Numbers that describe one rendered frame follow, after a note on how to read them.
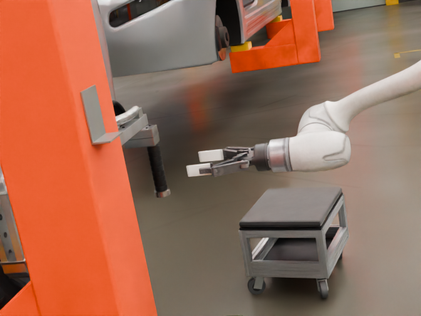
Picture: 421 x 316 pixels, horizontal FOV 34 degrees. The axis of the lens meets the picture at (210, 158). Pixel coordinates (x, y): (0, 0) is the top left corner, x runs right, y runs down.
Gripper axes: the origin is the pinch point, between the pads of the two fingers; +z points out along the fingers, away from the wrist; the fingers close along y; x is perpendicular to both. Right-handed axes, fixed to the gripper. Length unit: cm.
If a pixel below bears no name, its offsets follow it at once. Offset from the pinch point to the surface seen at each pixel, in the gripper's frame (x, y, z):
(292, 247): -72, 102, -5
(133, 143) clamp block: 8.3, -2.8, 16.4
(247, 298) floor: -83, 77, 13
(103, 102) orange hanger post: 31, -65, -5
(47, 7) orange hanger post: 49, -76, -4
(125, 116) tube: 17.4, -10.0, 14.2
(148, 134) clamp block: 10.3, -2.8, 11.6
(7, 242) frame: -3, -42, 36
